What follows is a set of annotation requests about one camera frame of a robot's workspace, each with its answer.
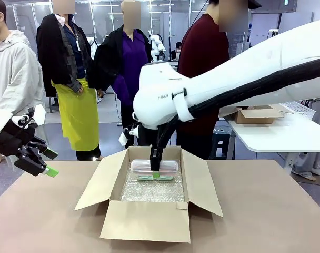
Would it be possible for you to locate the white plastic basket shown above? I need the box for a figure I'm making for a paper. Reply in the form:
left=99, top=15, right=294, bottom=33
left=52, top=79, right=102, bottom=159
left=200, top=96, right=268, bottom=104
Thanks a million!
left=279, top=101, right=317, bottom=121

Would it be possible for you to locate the white side table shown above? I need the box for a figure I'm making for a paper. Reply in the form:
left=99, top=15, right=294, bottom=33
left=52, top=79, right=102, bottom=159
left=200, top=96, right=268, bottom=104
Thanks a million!
left=222, top=104, right=320, bottom=167

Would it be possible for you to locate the mannequin with purple shirt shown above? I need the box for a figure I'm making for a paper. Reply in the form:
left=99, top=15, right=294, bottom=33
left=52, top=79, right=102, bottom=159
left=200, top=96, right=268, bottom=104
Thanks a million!
left=92, top=0, right=153, bottom=149

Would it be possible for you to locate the person in maroon shirt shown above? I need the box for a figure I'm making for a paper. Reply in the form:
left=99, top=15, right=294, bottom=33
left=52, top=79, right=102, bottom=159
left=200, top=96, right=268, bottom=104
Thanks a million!
left=175, top=0, right=263, bottom=160

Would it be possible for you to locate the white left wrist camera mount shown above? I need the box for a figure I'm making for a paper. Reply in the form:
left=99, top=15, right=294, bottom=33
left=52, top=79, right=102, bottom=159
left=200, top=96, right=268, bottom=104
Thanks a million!
left=11, top=104, right=47, bottom=129

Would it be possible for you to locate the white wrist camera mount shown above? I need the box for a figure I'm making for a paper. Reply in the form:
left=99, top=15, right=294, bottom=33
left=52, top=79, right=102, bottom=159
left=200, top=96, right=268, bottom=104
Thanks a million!
left=11, top=104, right=47, bottom=129
left=118, top=125, right=140, bottom=146

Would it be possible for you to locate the person in white hoodie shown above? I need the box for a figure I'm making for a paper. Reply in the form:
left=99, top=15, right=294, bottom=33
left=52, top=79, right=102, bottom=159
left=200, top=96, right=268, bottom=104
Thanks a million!
left=0, top=0, right=46, bottom=166

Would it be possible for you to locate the person in light blue shirt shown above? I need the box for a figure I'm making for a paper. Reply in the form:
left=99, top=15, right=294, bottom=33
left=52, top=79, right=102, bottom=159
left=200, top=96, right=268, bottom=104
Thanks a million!
left=291, top=152, right=320, bottom=182

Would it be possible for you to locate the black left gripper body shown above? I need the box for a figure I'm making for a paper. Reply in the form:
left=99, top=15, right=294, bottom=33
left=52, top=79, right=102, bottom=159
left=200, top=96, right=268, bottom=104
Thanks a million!
left=0, top=123, right=47, bottom=160

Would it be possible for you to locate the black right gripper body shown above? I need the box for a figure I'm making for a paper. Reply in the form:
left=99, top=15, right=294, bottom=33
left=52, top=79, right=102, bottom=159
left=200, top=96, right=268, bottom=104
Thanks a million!
left=149, top=144, right=164, bottom=159

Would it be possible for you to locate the clear bubble wrap sheet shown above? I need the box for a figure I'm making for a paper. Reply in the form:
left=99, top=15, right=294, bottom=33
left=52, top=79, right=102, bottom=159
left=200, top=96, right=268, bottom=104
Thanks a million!
left=119, top=168, right=186, bottom=203

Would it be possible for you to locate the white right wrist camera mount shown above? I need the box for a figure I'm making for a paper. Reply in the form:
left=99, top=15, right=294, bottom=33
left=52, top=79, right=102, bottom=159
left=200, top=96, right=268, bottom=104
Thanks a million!
left=118, top=125, right=140, bottom=146

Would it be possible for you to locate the small open cardboard box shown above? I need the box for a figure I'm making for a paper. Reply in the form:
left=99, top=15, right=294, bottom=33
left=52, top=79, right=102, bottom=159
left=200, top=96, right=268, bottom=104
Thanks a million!
left=218, top=105, right=295, bottom=125

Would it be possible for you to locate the open brown cardboard box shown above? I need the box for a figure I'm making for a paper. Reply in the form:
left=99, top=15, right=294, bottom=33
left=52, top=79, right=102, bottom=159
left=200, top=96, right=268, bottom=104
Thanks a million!
left=74, top=145, right=224, bottom=244

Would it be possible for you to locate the mannequin with yellow skirt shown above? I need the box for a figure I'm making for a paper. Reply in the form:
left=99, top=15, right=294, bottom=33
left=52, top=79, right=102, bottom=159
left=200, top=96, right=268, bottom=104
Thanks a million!
left=36, top=0, right=102, bottom=162

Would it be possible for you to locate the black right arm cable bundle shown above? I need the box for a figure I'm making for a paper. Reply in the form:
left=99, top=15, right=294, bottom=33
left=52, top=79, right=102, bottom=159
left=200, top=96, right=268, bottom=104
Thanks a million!
left=156, top=56, right=320, bottom=149

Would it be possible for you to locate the clear pink glasses case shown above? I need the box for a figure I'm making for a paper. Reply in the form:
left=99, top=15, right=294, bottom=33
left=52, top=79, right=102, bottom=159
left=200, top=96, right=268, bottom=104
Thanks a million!
left=130, top=158, right=180, bottom=182

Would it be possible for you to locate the dark plastic stool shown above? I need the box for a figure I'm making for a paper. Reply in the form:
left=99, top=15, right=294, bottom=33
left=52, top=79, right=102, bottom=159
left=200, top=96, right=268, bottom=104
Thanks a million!
left=211, top=125, right=232, bottom=160

